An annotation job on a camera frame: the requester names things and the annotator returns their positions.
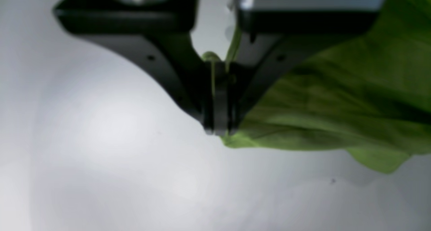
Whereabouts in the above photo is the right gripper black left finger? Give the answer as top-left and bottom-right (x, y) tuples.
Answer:
(53, 0), (214, 135)

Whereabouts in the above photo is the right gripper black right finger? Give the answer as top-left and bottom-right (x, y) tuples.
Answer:
(215, 0), (384, 135)

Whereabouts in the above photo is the green T-shirt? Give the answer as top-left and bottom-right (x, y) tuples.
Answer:
(220, 0), (431, 174)

